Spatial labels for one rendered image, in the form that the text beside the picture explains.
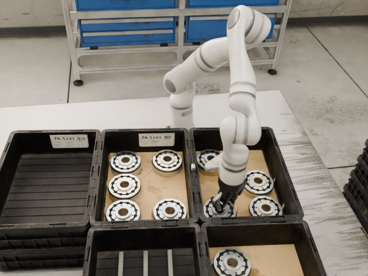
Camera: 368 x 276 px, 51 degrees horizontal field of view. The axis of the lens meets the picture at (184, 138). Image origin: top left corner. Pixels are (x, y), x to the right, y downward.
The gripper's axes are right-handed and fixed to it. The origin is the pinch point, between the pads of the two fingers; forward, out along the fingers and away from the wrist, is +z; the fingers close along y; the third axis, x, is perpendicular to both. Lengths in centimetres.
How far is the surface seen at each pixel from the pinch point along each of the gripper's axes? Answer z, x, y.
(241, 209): 2.2, -2.9, 4.5
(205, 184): 2.2, 12.1, 2.9
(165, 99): 15, 70, 35
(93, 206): -7.6, 20.7, -33.5
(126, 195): -0.6, 23.1, -21.2
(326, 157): 85, 24, 139
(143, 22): 35, 175, 102
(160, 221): -7.8, 4.6, -22.7
